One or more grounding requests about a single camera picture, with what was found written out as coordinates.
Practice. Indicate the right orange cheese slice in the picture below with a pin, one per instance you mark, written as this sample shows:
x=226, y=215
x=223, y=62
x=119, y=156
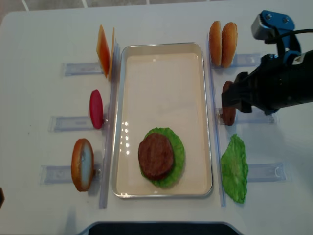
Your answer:
x=111, y=56

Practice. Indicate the clear acrylic rack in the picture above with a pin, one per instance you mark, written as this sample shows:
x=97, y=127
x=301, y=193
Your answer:
x=51, y=175
x=257, y=173

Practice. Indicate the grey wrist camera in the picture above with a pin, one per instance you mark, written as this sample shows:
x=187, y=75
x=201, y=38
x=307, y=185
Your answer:
x=259, y=29

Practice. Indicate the standing bun slice left side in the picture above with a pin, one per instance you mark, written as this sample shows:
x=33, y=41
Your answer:
x=82, y=165

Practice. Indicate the orange cheese slice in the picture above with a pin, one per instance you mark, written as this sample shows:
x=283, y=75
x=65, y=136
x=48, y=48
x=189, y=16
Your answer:
x=111, y=56
x=103, y=52

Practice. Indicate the left orange cheese slice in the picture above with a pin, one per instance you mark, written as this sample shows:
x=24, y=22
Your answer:
x=103, y=52

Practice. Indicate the standing red tomato slice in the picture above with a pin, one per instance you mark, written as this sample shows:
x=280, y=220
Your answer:
x=96, y=109

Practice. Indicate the standing green lettuce leaf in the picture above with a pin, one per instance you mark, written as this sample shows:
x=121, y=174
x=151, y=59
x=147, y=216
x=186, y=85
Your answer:
x=235, y=170

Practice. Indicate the standing bun slice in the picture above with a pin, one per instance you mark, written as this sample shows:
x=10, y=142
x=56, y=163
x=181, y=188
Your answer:
x=215, y=43
x=229, y=43
x=82, y=165

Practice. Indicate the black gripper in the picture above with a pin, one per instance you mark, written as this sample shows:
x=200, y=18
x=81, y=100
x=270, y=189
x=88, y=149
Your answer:
x=242, y=94

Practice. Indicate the front standing bun slice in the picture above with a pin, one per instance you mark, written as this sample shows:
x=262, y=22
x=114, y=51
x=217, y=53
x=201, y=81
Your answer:
x=215, y=43

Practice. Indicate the green lettuce leaf on stack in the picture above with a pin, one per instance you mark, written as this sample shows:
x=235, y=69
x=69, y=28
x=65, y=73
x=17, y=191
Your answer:
x=179, y=156

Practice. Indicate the rear standing bun slice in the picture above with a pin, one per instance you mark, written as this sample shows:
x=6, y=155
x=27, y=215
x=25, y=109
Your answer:
x=229, y=43

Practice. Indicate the right clear acrylic rack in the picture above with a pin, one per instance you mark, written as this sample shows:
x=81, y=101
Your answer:
x=257, y=173

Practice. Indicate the left clear acrylic rack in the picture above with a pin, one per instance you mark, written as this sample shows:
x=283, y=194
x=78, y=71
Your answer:
x=51, y=175

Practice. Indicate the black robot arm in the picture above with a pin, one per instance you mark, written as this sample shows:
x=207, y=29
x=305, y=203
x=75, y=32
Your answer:
x=281, y=80

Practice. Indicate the brown meat patty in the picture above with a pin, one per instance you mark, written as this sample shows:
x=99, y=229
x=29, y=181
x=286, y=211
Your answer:
x=156, y=156
x=229, y=113

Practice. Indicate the white metal tray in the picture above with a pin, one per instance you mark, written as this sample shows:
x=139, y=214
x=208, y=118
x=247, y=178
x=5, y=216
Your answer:
x=162, y=87

